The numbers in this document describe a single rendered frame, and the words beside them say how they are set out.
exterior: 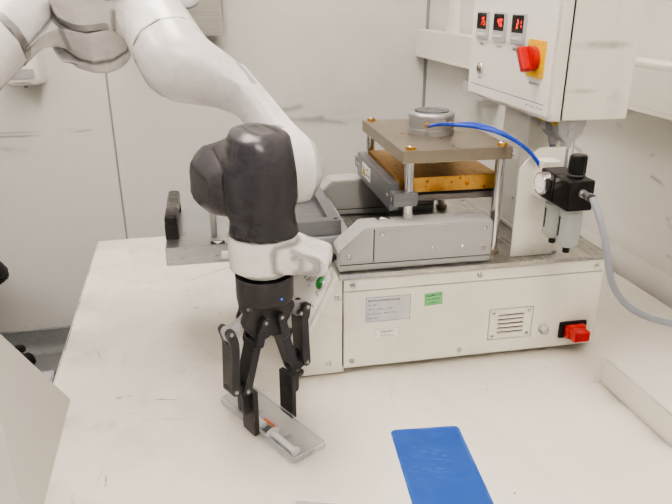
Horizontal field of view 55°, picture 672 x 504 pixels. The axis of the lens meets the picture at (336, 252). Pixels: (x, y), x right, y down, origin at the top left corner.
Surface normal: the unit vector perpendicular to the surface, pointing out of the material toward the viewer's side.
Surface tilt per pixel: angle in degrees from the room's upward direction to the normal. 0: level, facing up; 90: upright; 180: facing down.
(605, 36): 90
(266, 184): 86
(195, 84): 120
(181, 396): 0
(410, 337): 90
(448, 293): 90
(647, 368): 0
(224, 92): 113
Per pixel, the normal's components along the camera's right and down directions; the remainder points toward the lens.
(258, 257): 0.05, 0.36
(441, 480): 0.00, -0.93
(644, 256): -0.97, 0.08
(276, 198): 0.48, 0.36
